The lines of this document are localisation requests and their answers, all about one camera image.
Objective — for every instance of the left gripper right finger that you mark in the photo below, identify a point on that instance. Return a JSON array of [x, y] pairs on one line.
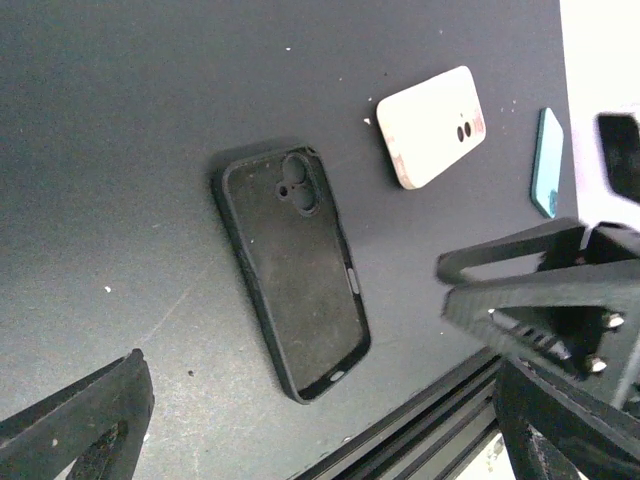
[[559, 303]]

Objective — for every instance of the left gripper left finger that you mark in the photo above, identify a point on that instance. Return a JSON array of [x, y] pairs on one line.
[[94, 428]]

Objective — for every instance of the beige phone case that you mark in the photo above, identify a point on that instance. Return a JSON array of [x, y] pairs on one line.
[[430, 126]]

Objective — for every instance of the black phone case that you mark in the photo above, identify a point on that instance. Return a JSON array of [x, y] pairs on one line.
[[278, 208]]

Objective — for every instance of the teal phone case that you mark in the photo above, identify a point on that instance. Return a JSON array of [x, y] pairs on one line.
[[544, 187]]

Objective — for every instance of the black front aluminium rail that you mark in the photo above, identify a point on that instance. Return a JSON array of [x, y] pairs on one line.
[[428, 437]]

